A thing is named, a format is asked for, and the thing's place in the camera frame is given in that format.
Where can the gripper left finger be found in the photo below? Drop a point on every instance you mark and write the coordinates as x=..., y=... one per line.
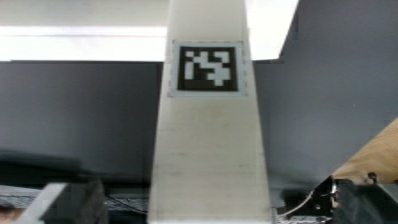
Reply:
x=67, y=204

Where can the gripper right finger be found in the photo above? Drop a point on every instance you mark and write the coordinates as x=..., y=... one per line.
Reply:
x=366, y=205

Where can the white desk top tray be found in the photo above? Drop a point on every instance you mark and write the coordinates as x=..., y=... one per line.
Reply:
x=119, y=30

